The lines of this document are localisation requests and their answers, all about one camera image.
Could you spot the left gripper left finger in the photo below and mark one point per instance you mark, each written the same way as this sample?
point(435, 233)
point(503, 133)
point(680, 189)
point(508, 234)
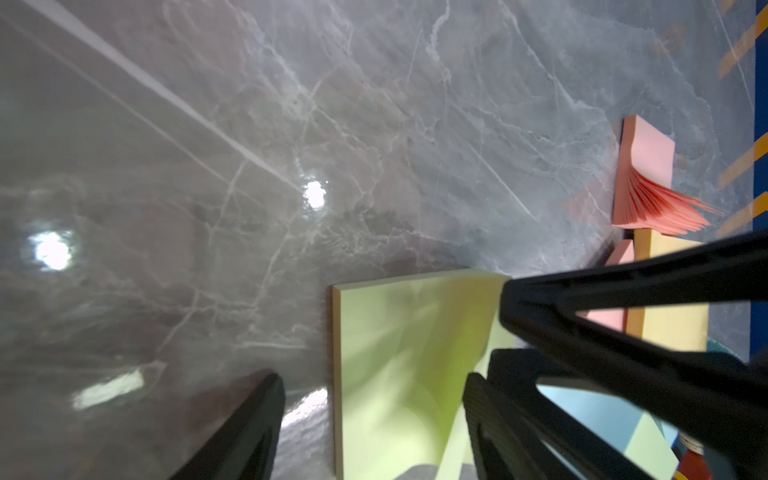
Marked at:
point(244, 447)

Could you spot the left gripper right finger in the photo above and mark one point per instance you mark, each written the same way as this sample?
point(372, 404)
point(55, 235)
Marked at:
point(517, 433)

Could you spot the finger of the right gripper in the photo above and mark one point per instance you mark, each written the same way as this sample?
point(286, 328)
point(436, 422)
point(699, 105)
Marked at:
point(528, 362)
point(717, 399)

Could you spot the green memo pad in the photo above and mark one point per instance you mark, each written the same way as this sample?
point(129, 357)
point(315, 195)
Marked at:
point(403, 348)
point(649, 450)

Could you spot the pink fanned memo pad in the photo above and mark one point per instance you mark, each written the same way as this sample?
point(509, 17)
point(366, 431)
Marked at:
point(644, 197)

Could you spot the yellow memo pad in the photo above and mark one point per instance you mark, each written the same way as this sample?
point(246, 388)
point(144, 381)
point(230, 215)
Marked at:
point(677, 328)

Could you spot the blue memo pad upper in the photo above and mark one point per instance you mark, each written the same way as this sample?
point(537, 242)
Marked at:
point(613, 419)

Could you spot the red toy car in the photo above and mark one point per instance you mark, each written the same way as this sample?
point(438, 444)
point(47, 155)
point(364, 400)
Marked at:
point(692, 464)

